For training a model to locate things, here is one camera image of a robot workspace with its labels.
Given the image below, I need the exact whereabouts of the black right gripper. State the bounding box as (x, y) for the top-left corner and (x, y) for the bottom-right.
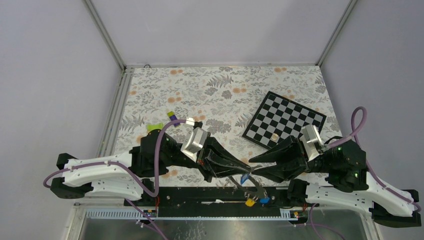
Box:
(246, 133), (334, 182)

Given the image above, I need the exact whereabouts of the blue key tag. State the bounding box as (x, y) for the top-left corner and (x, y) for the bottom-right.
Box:
(259, 196), (270, 205)

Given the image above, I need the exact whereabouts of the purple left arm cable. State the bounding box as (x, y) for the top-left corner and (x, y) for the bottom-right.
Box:
(43, 116), (193, 240)

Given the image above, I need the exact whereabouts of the black front rail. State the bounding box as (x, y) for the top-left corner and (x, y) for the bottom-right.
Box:
(132, 186), (312, 208)

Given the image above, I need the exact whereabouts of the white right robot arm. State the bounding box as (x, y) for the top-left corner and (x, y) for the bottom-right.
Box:
(251, 124), (422, 228)

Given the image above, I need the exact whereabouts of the black white chessboard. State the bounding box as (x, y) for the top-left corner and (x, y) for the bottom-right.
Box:
(242, 91), (327, 149)

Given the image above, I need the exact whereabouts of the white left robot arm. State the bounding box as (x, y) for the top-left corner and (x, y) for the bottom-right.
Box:
(42, 118), (252, 206)

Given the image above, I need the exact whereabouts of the green marker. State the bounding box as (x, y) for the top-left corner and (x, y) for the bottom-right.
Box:
(146, 123), (164, 132)

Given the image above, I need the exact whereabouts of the purple yellow marker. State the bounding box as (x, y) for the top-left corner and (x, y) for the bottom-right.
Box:
(167, 111), (178, 121)

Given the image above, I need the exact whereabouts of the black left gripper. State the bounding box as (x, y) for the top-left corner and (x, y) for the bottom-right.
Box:
(163, 132), (252, 184)

